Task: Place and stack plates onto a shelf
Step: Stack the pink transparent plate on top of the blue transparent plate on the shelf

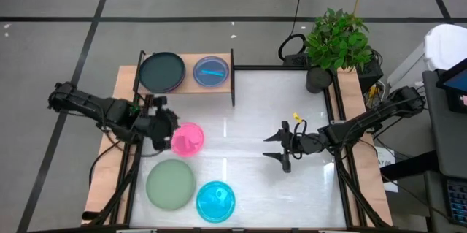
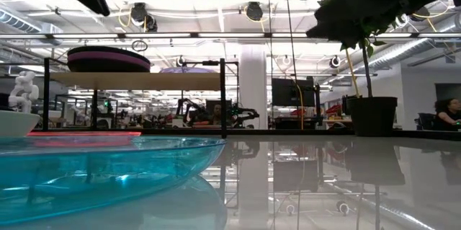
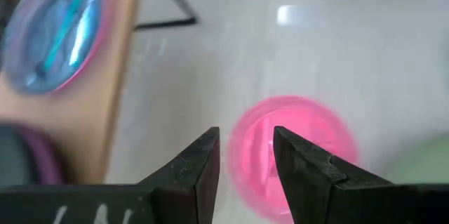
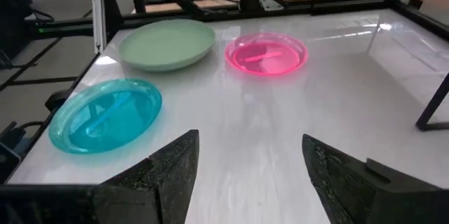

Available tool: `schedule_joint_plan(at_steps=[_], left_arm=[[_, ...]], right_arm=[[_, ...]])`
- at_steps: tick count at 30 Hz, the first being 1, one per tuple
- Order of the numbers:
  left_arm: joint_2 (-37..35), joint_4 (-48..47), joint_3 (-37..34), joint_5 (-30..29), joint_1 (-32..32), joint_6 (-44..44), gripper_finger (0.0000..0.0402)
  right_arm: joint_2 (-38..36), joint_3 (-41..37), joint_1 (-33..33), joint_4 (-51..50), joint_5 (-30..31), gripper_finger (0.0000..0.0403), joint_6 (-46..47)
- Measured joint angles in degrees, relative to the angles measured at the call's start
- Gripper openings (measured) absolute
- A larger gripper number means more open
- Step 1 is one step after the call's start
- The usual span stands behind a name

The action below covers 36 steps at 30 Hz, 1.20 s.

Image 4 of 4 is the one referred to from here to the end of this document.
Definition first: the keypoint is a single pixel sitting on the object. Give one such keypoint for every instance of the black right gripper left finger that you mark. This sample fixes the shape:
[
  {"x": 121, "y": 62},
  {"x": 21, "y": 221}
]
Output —
[{"x": 168, "y": 182}]

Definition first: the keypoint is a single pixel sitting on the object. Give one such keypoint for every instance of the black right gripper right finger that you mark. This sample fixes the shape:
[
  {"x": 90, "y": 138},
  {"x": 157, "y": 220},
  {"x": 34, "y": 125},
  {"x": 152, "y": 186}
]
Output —
[{"x": 350, "y": 196}]

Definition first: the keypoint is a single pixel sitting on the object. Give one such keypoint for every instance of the blue transparent plate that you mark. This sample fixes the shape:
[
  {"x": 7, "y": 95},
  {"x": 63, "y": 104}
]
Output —
[{"x": 105, "y": 118}]

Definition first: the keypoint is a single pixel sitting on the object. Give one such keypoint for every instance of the mint green plate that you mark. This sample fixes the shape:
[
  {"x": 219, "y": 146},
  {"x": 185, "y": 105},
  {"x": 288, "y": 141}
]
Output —
[{"x": 165, "y": 43}]

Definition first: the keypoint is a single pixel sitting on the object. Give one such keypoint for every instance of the pink transparent plate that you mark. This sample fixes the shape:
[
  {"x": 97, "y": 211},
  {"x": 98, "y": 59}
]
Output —
[{"x": 266, "y": 55}]

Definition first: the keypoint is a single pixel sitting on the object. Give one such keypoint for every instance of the dark flat device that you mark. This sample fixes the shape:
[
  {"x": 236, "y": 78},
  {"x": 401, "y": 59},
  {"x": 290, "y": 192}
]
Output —
[{"x": 7, "y": 164}]

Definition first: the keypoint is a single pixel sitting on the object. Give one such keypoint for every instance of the silver aluminium profile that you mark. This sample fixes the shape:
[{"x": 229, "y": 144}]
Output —
[{"x": 98, "y": 24}]

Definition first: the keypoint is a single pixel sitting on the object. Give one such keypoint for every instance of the dark bulky object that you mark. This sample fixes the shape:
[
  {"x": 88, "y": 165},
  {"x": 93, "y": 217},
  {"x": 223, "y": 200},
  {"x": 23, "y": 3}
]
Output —
[{"x": 14, "y": 13}]

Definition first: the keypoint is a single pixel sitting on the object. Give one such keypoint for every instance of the black table-level camera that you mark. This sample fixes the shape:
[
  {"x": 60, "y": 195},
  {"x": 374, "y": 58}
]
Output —
[{"x": 58, "y": 101}]

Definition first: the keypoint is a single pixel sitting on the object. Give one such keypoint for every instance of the white metal bracket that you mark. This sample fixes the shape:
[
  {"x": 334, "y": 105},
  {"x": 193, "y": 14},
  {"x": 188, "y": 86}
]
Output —
[{"x": 271, "y": 4}]

